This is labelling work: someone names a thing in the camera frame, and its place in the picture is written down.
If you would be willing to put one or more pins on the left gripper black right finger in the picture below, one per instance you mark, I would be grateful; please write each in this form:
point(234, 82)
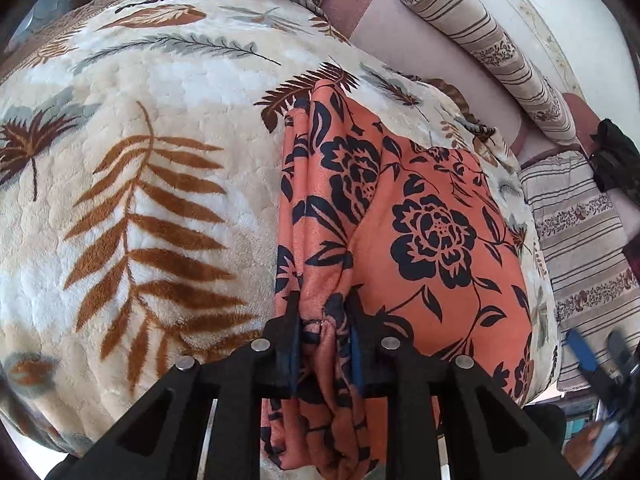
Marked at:
point(444, 413)

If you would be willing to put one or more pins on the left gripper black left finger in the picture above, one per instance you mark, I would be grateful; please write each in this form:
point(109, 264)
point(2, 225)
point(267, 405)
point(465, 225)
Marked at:
point(199, 420)

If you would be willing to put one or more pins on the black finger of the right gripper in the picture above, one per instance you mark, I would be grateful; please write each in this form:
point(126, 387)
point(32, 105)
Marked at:
point(623, 358)
point(588, 365)

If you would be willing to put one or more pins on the orange black floral garment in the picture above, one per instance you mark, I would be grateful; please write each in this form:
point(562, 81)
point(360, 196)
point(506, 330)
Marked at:
point(416, 233)

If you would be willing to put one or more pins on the right hand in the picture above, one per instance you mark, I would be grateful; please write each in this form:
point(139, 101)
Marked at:
point(590, 447)

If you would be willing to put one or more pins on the striped beige pillow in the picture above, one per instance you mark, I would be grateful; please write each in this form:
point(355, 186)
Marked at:
point(572, 240)

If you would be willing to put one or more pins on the black cloth at bedside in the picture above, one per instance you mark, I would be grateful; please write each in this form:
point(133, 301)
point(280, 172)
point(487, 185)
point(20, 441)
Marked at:
point(615, 161)

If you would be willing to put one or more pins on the cream leaf pattern blanket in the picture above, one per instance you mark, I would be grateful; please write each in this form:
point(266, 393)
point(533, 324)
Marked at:
point(141, 168)

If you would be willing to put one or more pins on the pink bed sheet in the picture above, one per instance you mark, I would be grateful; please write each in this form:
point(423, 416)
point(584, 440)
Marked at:
point(390, 32)

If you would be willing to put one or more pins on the striped rolled bolster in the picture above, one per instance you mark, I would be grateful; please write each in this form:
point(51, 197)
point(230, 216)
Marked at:
point(471, 26)

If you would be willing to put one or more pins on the window with glass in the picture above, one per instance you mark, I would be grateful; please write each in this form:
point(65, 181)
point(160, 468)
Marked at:
point(43, 12)

